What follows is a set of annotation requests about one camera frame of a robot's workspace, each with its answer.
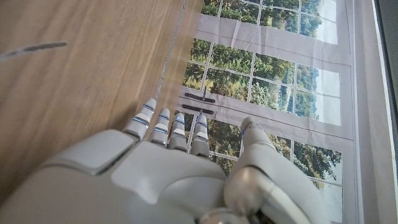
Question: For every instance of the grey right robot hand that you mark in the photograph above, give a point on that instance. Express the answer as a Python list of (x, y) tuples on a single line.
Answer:
[(155, 186)]

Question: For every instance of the grey tape outline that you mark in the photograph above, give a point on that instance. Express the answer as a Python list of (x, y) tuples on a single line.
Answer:
[(168, 53)]

